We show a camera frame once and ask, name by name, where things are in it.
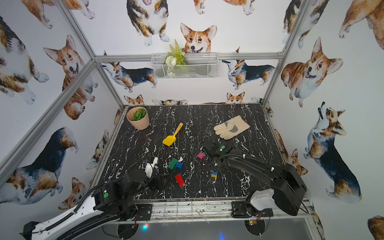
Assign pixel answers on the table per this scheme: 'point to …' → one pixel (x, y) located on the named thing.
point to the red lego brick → (180, 180)
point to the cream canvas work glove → (229, 128)
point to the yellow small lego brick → (214, 176)
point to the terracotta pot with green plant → (138, 117)
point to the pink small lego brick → (200, 155)
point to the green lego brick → (173, 163)
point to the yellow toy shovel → (169, 140)
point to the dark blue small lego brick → (179, 165)
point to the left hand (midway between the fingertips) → (166, 172)
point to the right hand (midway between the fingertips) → (212, 168)
